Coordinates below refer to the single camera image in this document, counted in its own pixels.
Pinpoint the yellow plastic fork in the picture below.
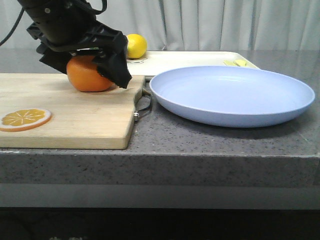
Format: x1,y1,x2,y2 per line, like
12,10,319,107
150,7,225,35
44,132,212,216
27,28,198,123
233,59,249,67

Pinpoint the light blue plastic plate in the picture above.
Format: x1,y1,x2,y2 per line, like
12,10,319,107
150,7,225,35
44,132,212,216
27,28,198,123
149,66,316,128

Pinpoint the orange slice decoration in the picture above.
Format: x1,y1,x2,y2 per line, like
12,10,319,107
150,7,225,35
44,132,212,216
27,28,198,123
0,108,52,132

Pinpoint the black cable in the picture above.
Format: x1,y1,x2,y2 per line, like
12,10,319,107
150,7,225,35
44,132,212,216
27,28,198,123
0,0,28,47

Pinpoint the yellow plastic knife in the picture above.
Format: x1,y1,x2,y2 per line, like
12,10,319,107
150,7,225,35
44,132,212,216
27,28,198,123
223,60,238,67

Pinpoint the yellow lemon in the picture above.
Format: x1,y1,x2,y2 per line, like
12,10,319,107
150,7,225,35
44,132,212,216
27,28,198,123
126,33,148,59

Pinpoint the orange fruit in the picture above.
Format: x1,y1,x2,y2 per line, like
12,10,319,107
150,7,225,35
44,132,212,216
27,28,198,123
66,55,114,92

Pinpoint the cream rectangular tray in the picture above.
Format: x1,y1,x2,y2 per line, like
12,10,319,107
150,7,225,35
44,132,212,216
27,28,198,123
127,51,257,77

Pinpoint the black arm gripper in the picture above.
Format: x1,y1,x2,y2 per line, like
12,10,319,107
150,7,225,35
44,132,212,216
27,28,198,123
19,0,132,89

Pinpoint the wooden cutting board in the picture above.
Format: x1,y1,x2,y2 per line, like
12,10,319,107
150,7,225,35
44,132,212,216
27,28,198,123
0,73,145,150

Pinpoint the grey curtain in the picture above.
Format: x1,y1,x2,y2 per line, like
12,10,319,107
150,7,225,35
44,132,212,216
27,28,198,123
0,0,320,52

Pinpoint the metal cutting board handle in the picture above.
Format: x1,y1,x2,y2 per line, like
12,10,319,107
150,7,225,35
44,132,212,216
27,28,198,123
133,83,153,123

